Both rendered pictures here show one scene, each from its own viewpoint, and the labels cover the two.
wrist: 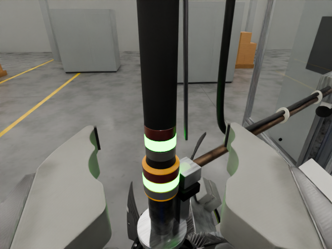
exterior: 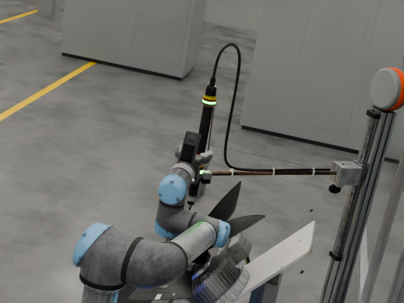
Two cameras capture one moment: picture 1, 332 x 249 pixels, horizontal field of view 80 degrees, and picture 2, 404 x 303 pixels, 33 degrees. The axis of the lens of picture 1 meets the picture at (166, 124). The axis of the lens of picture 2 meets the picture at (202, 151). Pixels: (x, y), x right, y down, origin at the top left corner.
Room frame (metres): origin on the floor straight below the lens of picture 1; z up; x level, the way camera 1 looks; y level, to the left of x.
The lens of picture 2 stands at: (-1.97, -0.40, 2.42)
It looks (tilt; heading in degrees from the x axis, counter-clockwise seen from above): 20 degrees down; 11
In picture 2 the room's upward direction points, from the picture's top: 10 degrees clockwise
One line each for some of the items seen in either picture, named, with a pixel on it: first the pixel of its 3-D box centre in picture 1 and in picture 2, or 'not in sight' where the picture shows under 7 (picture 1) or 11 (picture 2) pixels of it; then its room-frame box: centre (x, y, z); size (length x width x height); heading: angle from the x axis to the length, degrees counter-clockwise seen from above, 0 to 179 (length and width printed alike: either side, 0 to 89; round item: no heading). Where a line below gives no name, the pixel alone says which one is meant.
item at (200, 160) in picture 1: (282, 116); (273, 173); (0.37, -0.24, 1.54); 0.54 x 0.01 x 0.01; 127
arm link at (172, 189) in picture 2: not in sight; (174, 187); (-0.19, -0.01, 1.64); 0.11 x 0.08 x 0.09; 2
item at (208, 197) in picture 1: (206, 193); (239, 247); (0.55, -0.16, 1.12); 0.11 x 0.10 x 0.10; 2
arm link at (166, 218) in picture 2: not in sight; (174, 218); (-0.19, -0.02, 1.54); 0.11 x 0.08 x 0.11; 83
